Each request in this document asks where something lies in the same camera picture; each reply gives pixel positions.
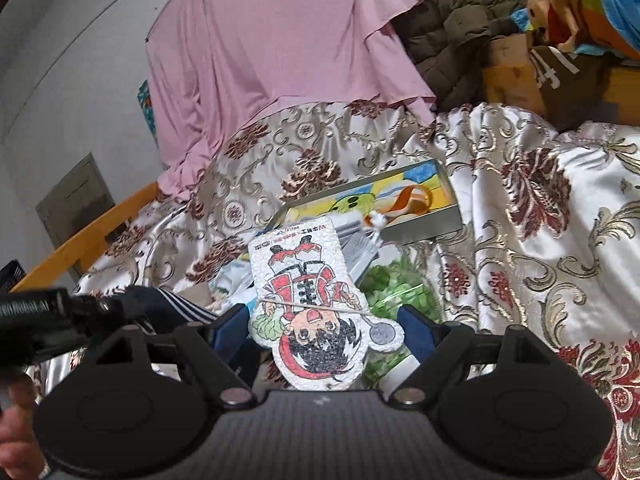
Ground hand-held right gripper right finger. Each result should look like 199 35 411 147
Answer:
389 304 557 407

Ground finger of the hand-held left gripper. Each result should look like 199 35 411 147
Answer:
69 287 153 332

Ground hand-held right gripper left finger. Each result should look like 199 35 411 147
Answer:
90 304 259 407

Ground navy garment with white stripes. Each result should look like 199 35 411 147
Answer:
132 287 219 335

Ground cartoon figure foam board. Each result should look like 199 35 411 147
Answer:
248 215 406 392

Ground grey face mask bundle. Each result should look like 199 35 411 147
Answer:
334 211 390 282

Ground cartoon print tin box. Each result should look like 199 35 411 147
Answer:
271 157 464 247

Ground person's left hand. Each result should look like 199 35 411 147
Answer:
0 372 49 480

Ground clear bag of green pieces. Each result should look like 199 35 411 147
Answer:
359 254 442 392

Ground white cloth with blue print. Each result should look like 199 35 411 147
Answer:
209 259 262 307

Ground black plastic crate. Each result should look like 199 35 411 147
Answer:
0 259 27 294

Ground floral satin blanket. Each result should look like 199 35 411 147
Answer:
24 100 640 480

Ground pink hanging sheet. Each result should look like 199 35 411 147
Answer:
145 0 437 204

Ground brown quilted jacket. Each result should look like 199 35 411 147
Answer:
394 0 547 112

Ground colourful printed cloth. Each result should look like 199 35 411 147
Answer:
510 0 640 57

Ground wooden bed rail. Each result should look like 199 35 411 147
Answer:
9 181 162 294

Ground grey wall panel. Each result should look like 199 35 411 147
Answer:
34 153 114 242

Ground colourful wall poster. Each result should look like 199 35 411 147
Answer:
136 78 161 147

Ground wooden bed frame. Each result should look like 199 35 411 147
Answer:
481 60 640 112

